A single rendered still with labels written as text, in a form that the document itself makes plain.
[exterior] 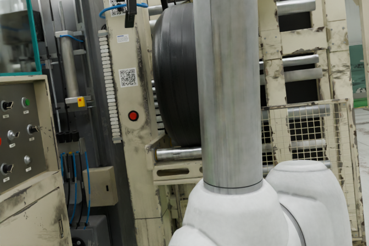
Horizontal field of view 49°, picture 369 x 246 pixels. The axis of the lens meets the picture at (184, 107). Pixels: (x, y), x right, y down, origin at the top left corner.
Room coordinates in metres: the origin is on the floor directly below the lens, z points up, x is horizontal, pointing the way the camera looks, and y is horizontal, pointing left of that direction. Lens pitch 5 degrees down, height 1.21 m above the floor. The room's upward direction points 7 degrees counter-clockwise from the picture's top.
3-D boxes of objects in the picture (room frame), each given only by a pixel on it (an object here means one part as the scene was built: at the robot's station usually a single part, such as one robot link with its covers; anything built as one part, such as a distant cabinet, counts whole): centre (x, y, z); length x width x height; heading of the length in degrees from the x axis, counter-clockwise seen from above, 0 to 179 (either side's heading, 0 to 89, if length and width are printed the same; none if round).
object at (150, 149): (1.76, 0.12, 0.90); 0.40 x 0.03 x 0.10; 169
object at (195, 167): (1.59, -0.03, 0.84); 0.36 x 0.09 x 0.06; 79
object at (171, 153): (1.59, -0.03, 0.90); 0.35 x 0.05 x 0.05; 79
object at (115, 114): (1.74, 0.29, 1.19); 0.05 x 0.04 x 0.48; 169
